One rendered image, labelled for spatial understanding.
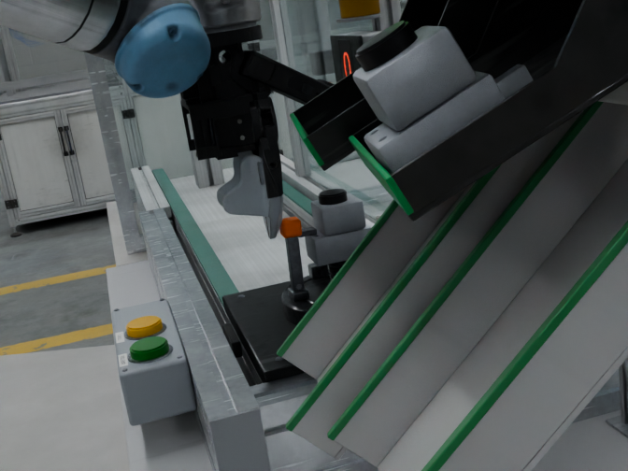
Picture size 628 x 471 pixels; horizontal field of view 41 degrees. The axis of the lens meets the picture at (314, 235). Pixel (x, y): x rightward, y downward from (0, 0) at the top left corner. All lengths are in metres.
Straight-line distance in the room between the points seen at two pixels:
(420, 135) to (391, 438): 0.24
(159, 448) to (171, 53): 0.44
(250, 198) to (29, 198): 5.37
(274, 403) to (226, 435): 0.05
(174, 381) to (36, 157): 5.29
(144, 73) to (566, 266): 0.35
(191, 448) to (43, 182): 5.30
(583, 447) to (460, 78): 0.51
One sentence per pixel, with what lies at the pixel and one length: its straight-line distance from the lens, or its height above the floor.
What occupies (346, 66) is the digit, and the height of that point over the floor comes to 1.20.
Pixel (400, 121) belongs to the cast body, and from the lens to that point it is 0.40.
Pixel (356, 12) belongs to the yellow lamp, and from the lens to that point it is 1.05.
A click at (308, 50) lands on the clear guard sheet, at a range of 1.47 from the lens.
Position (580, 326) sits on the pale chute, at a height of 1.12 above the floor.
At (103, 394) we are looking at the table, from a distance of 1.10.
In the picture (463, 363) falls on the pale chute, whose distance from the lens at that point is 0.56.
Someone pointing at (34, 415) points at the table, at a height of 0.86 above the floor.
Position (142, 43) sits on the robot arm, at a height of 1.28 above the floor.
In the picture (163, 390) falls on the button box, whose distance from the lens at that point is 0.89.
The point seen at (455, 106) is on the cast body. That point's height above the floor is 1.23.
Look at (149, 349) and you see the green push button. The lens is 0.89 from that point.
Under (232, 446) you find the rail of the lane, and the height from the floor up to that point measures 0.93.
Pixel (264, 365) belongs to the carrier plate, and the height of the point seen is 0.97.
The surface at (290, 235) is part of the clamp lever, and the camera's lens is 0.87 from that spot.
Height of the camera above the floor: 1.29
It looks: 16 degrees down
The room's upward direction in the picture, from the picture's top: 9 degrees counter-clockwise
